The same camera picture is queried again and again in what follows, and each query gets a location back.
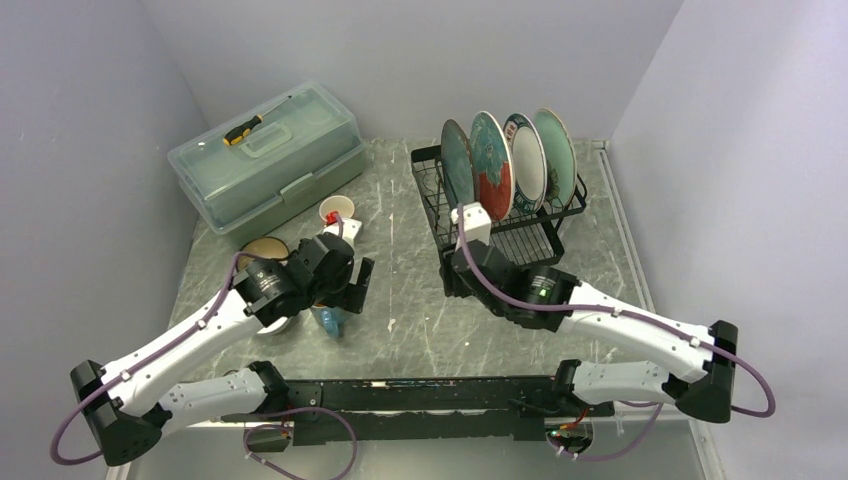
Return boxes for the blue mug orange inside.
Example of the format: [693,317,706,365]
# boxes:
[310,305,353,339]

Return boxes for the black wire dish rack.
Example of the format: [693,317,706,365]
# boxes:
[410,145,587,298]

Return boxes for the red teal flower plate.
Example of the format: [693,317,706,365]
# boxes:
[469,111,515,221]

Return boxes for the red teal rimmed plate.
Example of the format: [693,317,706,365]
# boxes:
[503,113,548,214]

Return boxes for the dark blue speckled plate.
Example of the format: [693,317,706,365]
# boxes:
[440,119,477,209]

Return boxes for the light blue flower plate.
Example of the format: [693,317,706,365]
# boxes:
[533,108,577,208]

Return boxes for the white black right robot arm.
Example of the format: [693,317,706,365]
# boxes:
[450,241,739,424]

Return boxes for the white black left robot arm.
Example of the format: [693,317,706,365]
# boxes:
[70,232,375,466]

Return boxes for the pink ceramic mug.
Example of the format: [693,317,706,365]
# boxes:
[318,195,355,226]

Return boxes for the brown glazed bowl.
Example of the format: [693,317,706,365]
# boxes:
[241,236,290,260]

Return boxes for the white ceramic bowl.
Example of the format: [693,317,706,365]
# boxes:
[256,318,292,336]

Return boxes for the green translucent plastic storage box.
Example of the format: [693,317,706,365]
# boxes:
[167,81,366,246]

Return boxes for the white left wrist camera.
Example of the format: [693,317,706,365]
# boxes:
[323,211,363,248]

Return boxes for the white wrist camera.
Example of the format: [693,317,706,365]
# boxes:
[323,211,363,248]
[450,202,492,246]

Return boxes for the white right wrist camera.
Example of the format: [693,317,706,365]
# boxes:
[450,202,492,246]

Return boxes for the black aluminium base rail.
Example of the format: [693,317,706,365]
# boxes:
[210,375,637,452]

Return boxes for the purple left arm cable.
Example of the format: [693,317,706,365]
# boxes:
[49,250,266,466]

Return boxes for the yellow black handled screwdriver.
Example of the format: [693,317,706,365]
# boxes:
[222,95,292,146]

